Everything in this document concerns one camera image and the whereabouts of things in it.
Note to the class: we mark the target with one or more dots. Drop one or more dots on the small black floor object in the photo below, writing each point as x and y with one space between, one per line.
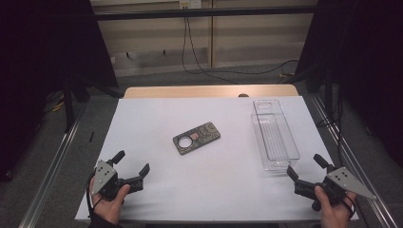
91 136

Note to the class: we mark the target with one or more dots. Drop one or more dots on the black metal stand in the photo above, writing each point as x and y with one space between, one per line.
68 107
329 95

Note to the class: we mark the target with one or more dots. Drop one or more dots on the dark patterned phone case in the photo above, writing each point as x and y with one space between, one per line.
206 134

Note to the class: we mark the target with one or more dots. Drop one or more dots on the white table cover board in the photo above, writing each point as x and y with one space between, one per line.
196 186

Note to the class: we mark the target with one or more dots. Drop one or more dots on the white wall outlet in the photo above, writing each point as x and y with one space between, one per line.
190 3

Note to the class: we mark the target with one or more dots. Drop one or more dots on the metal floor rail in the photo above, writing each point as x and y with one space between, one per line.
351 158
53 171

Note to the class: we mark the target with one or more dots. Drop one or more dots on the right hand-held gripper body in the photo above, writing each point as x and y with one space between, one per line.
340 180

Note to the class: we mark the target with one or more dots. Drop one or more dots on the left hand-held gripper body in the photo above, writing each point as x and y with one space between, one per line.
106 179

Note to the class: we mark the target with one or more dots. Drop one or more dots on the black horizontal bar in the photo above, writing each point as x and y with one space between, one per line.
206 13

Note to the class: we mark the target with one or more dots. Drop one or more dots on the person's right hand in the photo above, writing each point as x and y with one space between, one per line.
335 217

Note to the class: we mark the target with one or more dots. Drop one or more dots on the clear plastic box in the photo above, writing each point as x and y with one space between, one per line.
275 139

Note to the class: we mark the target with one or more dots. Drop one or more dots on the wooden table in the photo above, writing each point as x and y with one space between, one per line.
190 91

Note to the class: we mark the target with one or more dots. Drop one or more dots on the black curtain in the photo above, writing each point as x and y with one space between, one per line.
364 63
47 47

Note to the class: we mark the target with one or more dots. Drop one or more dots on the person's left hand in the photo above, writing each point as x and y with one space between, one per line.
109 210

